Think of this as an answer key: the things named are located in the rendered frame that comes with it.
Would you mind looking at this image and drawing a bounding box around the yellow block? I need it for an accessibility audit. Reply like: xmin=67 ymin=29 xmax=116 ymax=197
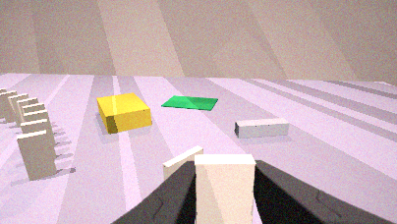
xmin=96 ymin=93 xmax=151 ymax=135

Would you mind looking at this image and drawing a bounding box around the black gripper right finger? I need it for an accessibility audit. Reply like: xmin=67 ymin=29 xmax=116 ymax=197
xmin=254 ymin=160 xmax=396 ymax=224

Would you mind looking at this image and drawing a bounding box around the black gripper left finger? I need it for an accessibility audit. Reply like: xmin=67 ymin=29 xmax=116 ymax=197
xmin=111 ymin=161 xmax=197 ymax=224

